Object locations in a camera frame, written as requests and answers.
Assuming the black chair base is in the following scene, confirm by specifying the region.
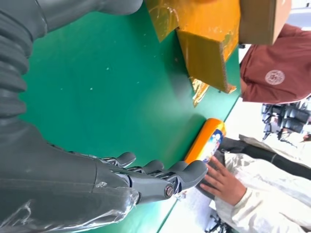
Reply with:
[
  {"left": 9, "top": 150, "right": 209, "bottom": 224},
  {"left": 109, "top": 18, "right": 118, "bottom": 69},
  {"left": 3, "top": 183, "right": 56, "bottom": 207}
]
[{"left": 205, "top": 215, "right": 232, "bottom": 233}]

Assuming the person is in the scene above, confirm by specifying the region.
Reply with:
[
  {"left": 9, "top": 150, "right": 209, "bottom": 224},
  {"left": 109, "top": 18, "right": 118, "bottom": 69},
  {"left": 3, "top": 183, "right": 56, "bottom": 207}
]
[
  {"left": 196, "top": 134, "right": 311, "bottom": 233},
  {"left": 239, "top": 23, "right": 311, "bottom": 105}
]

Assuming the dark grey machine part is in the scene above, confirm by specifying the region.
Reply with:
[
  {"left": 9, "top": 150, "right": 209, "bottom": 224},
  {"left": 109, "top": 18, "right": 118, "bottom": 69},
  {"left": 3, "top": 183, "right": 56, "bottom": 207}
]
[{"left": 260, "top": 98, "right": 311, "bottom": 143}]

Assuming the ribbed grey right arm sleeve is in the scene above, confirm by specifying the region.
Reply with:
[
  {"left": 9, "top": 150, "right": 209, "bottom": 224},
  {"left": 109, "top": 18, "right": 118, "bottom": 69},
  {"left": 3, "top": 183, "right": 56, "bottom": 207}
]
[{"left": 0, "top": 0, "right": 47, "bottom": 129}]

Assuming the cardboard box with yellow tape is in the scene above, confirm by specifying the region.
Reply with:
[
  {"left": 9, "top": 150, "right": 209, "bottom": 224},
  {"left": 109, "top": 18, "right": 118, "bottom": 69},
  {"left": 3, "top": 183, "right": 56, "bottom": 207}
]
[{"left": 145, "top": 0, "right": 242, "bottom": 109}]

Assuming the plain brown cardboard box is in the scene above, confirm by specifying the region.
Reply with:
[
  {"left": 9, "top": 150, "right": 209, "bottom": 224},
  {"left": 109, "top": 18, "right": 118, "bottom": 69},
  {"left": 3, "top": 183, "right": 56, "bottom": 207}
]
[{"left": 239, "top": 0, "right": 292, "bottom": 46}]

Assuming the black strap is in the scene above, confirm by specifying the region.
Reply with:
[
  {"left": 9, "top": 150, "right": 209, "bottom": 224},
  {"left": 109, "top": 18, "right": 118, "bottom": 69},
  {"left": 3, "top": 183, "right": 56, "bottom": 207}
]
[{"left": 218, "top": 137, "right": 311, "bottom": 181}]

